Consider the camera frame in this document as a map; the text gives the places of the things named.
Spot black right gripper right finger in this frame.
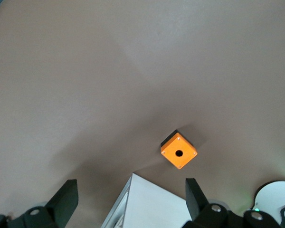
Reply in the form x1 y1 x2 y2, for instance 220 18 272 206
181 178 282 228

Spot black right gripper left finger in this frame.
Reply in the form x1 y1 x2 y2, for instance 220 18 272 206
0 179 79 228

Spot white drawer cabinet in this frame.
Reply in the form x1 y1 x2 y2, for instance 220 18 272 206
100 172 193 228

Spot orange button enclosure box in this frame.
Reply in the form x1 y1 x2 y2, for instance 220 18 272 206
160 129 198 170

